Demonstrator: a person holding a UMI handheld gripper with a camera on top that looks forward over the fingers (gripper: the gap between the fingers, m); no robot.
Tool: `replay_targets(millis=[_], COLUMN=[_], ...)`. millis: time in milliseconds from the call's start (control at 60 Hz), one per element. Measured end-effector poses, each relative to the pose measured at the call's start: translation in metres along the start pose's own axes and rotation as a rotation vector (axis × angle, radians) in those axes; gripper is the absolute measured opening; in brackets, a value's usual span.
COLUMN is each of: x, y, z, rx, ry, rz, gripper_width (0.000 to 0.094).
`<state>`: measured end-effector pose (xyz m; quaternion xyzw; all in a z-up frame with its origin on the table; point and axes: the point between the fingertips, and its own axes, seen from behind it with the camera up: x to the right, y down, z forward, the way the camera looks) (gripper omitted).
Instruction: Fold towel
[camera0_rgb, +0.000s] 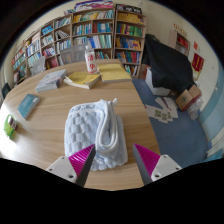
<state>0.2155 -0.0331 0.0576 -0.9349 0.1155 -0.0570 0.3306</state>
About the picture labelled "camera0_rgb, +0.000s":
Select yellow flat book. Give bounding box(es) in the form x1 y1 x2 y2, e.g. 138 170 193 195
97 63 133 84

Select grey mesh chair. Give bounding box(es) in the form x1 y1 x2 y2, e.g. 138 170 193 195
30 55 47 76
59 43 88 66

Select teal book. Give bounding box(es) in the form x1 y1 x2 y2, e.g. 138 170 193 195
16 93 41 121

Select small wooden wall shelf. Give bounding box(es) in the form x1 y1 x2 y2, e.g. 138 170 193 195
167 29 190 56

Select brown cardboard box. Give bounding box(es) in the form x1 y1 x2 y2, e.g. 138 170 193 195
175 84 202 112

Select wooden bookshelf unit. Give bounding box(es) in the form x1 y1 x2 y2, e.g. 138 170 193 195
10 0 148 84

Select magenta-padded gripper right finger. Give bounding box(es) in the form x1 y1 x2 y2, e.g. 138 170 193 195
132 143 183 186

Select grey book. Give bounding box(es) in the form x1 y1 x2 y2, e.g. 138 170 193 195
34 68 68 94

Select dark office chair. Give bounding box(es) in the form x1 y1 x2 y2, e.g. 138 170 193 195
0 82 12 99

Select white box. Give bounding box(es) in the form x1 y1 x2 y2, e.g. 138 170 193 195
144 67 172 98

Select red wall banner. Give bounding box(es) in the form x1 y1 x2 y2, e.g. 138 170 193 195
191 52 205 81

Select green plastic container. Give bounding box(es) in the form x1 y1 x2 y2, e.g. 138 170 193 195
3 114 16 138

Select clear bottle with red label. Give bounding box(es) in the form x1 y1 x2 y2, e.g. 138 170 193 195
84 44 98 75

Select small dark jar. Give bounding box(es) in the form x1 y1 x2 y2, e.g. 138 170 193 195
9 115 19 131

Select white waffle towel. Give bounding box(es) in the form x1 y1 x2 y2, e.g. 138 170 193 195
63 97 129 172

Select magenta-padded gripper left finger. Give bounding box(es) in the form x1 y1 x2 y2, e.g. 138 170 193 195
45 143 97 188

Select yellow open booklet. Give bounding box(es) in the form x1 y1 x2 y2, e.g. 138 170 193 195
63 71 102 90

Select papers on floor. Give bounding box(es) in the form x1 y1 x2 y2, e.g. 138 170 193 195
144 96 181 124

